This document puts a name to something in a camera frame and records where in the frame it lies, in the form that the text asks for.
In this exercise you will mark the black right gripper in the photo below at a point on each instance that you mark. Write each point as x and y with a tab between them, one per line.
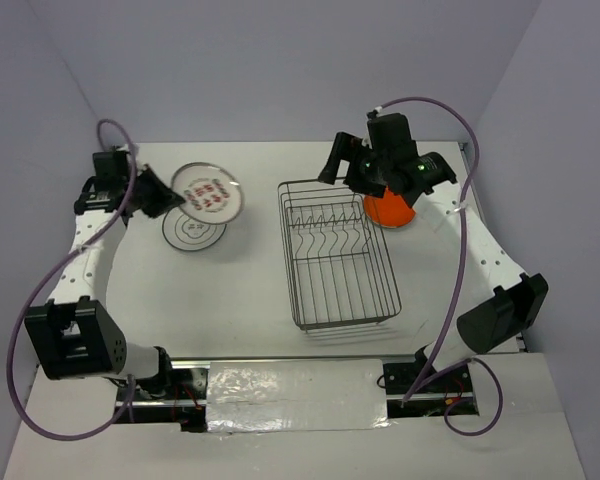
352	179

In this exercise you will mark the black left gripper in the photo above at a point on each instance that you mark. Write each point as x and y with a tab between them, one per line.
166	197

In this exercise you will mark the orange plate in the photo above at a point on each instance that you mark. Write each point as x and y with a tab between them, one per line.
390	211

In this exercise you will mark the white plate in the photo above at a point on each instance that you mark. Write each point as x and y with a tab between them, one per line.
188	235
211	194

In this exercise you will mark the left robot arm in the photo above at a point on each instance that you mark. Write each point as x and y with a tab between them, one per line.
73	334

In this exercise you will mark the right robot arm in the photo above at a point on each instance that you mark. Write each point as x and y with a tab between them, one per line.
506	299

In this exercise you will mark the silver foil tape panel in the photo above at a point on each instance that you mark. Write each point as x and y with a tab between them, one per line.
307	395

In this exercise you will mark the grey wire dish rack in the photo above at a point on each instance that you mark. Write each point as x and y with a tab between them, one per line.
338	265

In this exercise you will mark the black base mount left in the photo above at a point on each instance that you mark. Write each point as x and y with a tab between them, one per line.
182	404

